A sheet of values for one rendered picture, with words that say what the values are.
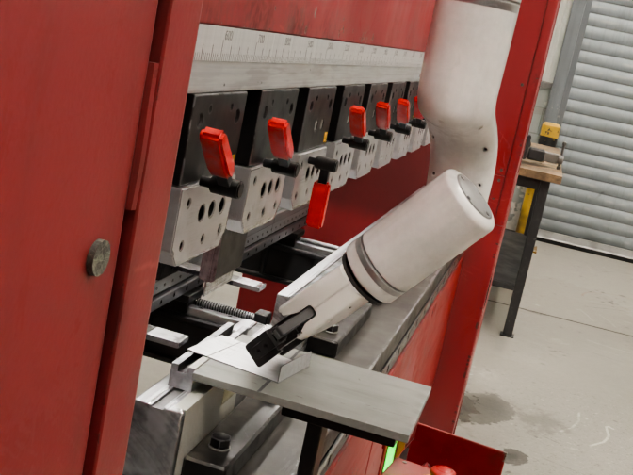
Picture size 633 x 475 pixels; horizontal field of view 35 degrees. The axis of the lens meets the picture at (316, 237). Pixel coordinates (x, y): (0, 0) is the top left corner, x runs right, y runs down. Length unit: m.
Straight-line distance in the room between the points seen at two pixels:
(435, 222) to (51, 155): 0.87
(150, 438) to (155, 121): 0.90
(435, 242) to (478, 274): 2.28
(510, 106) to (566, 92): 5.13
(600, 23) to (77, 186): 8.23
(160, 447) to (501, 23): 0.60
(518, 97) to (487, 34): 2.23
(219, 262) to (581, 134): 7.37
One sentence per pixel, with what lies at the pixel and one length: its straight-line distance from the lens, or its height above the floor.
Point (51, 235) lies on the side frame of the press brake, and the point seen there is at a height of 1.36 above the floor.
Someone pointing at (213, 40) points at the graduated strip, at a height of 1.39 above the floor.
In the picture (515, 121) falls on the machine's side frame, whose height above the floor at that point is 1.23.
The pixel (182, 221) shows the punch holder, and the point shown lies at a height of 1.22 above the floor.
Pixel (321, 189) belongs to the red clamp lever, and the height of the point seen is 1.21.
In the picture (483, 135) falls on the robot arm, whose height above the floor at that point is 1.34.
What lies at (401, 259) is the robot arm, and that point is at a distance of 1.11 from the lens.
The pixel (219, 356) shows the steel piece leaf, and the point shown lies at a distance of 1.24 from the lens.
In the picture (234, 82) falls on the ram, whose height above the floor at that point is 1.35.
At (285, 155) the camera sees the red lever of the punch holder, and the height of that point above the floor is 1.28.
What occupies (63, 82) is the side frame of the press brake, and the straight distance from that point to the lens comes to 0.24.
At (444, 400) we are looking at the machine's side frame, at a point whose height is 0.25.
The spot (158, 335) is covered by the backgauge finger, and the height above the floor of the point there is 1.01.
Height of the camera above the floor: 1.43
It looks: 12 degrees down
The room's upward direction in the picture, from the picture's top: 12 degrees clockwise
